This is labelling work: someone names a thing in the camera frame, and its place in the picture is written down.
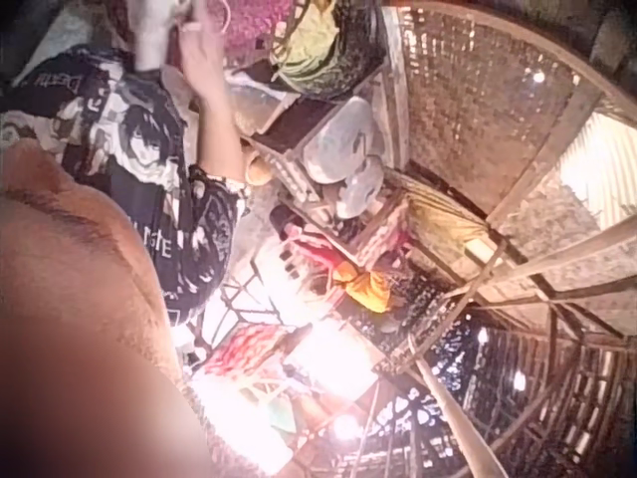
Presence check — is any person's right hand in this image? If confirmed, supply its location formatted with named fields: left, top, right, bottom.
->
left=176, top=0, right=231, bottom=101

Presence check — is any white cloth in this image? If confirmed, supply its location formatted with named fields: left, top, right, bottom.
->
left=132, top=0, right=196, bottom=74

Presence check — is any pink knitted cloth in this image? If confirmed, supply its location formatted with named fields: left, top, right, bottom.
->
left=207, top=0, right=281, bottom=67

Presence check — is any green cloth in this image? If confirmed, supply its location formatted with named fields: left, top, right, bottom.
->
left=276, top=3, right=345, bottom=92

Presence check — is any beige round bowl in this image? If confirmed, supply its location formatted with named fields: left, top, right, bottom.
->
left=243, top=148, right=275, bottom=186

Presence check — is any black mesh basket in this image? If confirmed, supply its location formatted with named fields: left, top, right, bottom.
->
left=271, top=0, right=392, bottom=104

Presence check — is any grey plastic bag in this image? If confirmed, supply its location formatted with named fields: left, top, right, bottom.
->
left=301, top=97, right=387, bottom=220

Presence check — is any wooden shelf rack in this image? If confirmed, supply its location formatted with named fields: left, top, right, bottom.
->
left=237, top=89, right=504, bottom=369

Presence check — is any round woven bamboo tray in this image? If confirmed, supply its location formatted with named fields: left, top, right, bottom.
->
left=392, top=0, right=637, bottom=218

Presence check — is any orange cloth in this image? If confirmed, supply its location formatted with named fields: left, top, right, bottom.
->
left=331, top=266, right=394, bottom=315

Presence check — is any red patterned cloth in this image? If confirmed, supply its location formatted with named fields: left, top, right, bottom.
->
left=201, top=323, right=295, bottom=384

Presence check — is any bamboo pole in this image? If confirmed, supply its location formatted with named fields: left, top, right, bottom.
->
left=407, top=333, right=492, bottom=478

